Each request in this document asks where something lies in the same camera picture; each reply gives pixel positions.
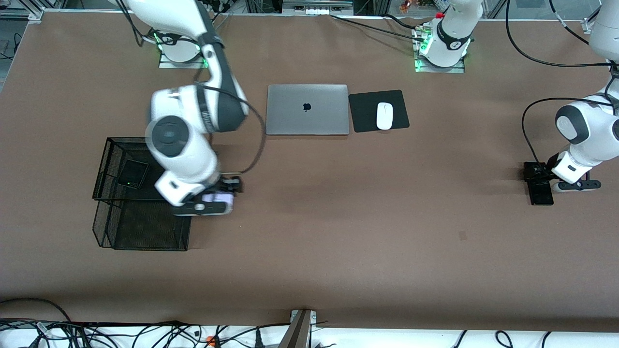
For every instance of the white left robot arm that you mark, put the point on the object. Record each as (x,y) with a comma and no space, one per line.
(590,125)

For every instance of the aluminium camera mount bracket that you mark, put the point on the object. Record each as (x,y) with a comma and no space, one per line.
(299,331)

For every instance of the aluminium frame corner profile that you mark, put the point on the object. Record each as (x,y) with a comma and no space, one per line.
(589,26)

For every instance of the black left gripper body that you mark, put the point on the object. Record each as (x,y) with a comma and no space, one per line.
(543,172)

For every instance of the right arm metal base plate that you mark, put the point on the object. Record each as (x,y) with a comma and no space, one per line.
(167,64)

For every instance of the lavender flip phone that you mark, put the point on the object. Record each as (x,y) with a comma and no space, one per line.
(218,197)

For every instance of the aluminium frame rail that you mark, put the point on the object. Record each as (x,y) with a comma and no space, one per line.
(29,13)

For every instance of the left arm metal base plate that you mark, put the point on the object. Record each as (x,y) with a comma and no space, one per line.
(420,70)

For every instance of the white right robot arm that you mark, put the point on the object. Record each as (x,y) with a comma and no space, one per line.
(188,150)

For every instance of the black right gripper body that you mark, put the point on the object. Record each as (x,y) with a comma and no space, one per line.
(228,184)

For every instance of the white power strip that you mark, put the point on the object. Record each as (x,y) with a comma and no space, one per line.
(316,10)

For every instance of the black mesh two-tier tray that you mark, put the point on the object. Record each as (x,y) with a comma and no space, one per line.
(145,232)

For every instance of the small black flip phone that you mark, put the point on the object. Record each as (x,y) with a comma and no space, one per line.
(133,174)

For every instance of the silver closed laptop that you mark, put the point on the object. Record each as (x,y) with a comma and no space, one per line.
(307,108)

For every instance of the long black smartphone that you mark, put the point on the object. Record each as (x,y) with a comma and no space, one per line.
(540,194)

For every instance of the white computer mouse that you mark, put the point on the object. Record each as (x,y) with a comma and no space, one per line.
(385,116)

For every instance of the black mouse pad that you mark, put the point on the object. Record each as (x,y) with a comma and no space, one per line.
(362,113)

